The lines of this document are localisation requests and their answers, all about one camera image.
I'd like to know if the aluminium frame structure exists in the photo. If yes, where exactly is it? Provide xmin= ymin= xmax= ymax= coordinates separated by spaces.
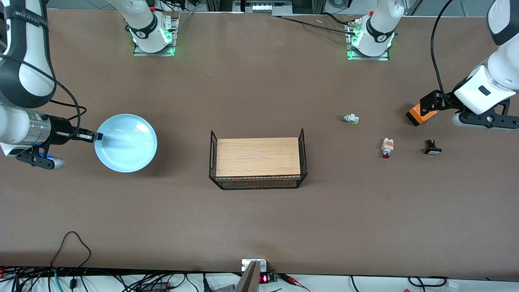
xmin=205 ymin=0 xmax=326 ymax=15

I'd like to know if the black coiled cable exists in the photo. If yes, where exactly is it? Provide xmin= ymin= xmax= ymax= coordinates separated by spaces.
xmin=407 ymin=276 xmax=448 ymax=288

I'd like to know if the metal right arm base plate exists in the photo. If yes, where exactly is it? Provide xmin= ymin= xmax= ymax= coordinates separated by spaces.
xmin=133 ymin=16 xmax=180 ymax=57

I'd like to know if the black looped cable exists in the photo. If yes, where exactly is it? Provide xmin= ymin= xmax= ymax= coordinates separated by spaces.
xmin=51 ymin=231 xmax=92 ymax=270

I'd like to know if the orange button enclosure box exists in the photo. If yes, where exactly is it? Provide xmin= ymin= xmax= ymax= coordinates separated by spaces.
xmin=406 ymin=103 xmax=438 ymax=127

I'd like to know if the black wire rack wooden top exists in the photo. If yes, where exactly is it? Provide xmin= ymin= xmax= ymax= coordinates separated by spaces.
xmin=209 ymin=128 xmax=308 ymax=190

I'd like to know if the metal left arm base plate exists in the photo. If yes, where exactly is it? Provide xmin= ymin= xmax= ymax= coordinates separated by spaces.
xmin=347 ymin=24 xmax=390 ymax=61

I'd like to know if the light blue round plate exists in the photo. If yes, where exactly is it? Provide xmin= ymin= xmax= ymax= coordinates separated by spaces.
xmin=94 ymin=114 xmax=158 ymax=173

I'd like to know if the white mounting block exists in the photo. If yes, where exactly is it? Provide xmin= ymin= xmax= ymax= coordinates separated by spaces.
xmin=242 ymin=259 xmax=268 ymax=273

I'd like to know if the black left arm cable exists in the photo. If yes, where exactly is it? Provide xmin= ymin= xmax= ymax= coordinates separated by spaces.
xmin=430 ymin=0 xmax=455 ymax=98

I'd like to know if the red black probe lead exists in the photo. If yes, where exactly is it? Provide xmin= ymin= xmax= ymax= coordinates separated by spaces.
xmin=280 ymin=274 xmax=311 ymax=292

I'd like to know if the thin black table cable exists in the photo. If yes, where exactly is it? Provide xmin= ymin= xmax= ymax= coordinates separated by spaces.
xmin=280 ymin=15 xmax=357 ymax=34

